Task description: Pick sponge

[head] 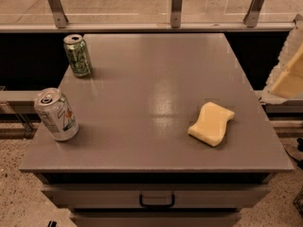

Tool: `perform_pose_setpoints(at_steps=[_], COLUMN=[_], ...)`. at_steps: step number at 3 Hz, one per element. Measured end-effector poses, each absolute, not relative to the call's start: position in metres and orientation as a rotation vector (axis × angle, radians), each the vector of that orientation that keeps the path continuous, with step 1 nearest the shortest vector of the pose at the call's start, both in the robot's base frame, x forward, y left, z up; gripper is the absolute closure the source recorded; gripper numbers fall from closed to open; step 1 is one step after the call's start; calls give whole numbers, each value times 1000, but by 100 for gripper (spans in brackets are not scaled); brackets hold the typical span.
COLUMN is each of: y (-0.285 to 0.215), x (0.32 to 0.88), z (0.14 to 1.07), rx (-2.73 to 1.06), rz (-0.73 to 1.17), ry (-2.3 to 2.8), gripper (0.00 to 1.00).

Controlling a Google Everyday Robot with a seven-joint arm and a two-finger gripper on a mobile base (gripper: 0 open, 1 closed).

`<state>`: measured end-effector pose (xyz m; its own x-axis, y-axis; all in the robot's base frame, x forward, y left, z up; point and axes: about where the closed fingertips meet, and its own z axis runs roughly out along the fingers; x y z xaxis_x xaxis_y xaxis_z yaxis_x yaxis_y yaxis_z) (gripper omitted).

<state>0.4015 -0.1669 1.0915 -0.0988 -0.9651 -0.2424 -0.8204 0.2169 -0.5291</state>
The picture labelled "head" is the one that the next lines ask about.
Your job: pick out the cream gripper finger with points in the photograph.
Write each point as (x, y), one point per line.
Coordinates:
(286, 79)

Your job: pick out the yellow sponge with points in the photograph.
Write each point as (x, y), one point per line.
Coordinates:
(211, 124)

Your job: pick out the grey drawer cabinet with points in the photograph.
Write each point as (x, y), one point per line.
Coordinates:
(134, 113)

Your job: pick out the green soda can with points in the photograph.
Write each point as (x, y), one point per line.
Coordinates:
(78, 56)

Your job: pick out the white soda can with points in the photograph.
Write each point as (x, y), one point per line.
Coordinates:
(55, 112)

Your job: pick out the right metal bracket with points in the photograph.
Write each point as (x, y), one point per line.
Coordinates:
(252, 15)

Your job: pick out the metal bracket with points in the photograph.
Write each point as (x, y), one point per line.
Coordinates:
(175, 14)
(60, 20)
(252, 15)

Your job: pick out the middle metal bracket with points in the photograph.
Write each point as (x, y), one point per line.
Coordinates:
(175, 14)

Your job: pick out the black drawer handle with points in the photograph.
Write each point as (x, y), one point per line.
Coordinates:
(156, 202)

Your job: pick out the left metal bracket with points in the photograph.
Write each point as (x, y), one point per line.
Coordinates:
(60, 20)

